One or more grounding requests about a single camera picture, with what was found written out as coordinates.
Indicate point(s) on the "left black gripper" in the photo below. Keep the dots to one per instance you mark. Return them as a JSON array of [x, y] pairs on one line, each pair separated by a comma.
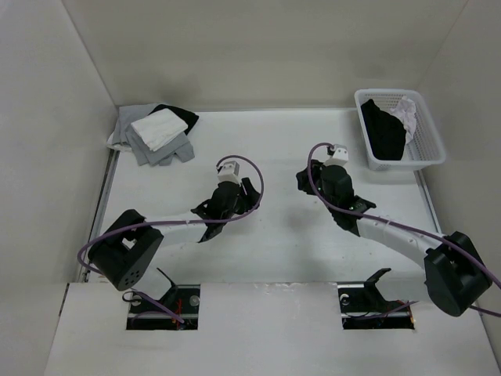
[[251, 198]]

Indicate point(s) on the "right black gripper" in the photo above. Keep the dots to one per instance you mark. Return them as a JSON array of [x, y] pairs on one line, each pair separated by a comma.
[[302, 184]]

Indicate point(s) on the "black tank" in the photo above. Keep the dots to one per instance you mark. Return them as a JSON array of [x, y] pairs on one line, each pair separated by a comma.
[[385, 132], [188, 117]]

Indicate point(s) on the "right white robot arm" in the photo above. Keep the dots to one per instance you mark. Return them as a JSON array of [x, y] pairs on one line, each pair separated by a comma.
[[452, 266]]

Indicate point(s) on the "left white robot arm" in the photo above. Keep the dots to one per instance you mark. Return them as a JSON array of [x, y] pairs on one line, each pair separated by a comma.
[[127, 257]]

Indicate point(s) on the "folded grey tank top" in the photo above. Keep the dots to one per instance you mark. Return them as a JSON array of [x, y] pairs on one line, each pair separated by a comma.
[[124, 138]]

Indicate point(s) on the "folded black tank top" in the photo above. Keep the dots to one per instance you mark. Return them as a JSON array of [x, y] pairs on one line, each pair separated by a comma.
[[188, 117]]

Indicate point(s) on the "folded white tank top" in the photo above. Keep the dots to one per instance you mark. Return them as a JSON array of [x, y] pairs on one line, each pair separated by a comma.
[[158, 129]]

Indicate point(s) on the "white crumpled tank top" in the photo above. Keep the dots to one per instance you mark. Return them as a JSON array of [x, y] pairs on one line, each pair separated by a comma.
[[405, 111]]

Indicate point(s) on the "white plastic laundry basket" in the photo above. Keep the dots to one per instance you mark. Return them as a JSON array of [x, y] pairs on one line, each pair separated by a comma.
[[425, 149]]

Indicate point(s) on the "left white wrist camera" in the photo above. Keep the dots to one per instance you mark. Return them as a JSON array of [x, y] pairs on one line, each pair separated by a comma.
[[228, 172]]

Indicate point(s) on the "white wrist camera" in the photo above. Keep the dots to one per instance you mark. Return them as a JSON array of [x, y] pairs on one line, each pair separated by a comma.
[[338, 155], [228, 172]]

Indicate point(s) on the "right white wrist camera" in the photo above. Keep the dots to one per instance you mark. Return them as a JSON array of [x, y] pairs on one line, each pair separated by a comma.
[[338, 155]]

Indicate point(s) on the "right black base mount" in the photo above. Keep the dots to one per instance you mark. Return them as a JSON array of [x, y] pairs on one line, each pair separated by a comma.
[[363, 307]]

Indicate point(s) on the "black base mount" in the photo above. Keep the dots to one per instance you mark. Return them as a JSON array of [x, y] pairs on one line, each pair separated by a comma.
[[363, 307], [183, 300]]

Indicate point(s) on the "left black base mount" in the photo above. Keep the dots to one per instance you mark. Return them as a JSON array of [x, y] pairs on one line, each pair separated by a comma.
[[183, 300]]

